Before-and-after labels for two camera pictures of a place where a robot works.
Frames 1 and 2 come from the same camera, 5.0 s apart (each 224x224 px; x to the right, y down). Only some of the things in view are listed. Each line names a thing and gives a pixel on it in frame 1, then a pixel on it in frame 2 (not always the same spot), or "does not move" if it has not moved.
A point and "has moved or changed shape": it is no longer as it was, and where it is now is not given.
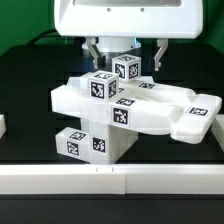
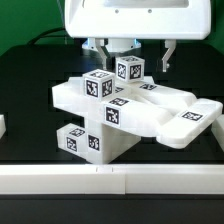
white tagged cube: x=103 y=87 has moved or changed shape
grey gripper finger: x=163 y=43 → x=171 y=45
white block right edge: x=217 y=129 does not move
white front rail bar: x=112 y=179 does not move
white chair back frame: x=143 y=104 does not move
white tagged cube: x=127 y=67 has moved or changed shape
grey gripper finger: x=90 y=41 → x=102 y=53
